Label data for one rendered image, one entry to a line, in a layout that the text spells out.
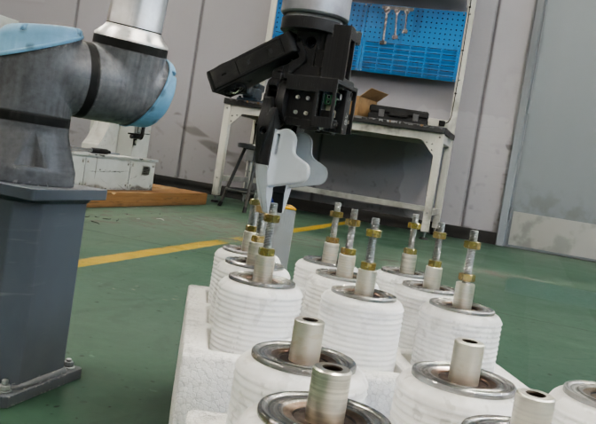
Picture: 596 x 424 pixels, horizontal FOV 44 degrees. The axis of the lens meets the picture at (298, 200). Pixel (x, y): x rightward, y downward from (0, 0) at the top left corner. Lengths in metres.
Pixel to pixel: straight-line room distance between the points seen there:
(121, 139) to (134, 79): 3.29
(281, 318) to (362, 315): 0.09
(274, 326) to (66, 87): 0.51
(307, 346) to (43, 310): 0.67
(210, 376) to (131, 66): 0.55
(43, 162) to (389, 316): 0.54
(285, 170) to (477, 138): 5.05
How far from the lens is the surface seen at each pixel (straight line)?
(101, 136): 4.34
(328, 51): 0.81
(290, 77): 0.80
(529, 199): 5.78
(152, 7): 1.19
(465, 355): 0.56
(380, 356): 0.84
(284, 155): 0.80
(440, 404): 0.53
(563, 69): 5.86
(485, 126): 5.82
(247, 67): 0.83
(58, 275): 1.15
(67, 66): 1.13
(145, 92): 1.18
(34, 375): 1.17
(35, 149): 1.12
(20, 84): 1.12
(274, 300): 0.80
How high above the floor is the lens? 0.39
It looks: 3 degrees down
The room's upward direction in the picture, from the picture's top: 9 degrees clockwise
